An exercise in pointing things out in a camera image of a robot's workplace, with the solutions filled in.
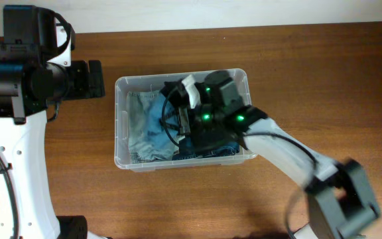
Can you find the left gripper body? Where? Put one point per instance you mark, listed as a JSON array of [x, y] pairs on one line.
[[95, 78]]

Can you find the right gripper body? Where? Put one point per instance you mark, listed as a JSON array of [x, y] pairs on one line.
[[207, 112]]

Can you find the dark blue jeans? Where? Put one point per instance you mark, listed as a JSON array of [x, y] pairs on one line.
[[228, 149]]

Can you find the blue cloth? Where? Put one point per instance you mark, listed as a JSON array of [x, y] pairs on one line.
[[153, 130]]

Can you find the light washed jeans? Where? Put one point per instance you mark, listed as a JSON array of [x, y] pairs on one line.
[[140, 150]]

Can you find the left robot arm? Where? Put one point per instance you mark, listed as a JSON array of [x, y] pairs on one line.
[[36, 72]]

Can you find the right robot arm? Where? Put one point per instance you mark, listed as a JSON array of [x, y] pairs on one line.
[[334, 200]]

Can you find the clear plastic storage bin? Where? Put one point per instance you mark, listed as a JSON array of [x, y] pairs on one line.
[[148, 83]]

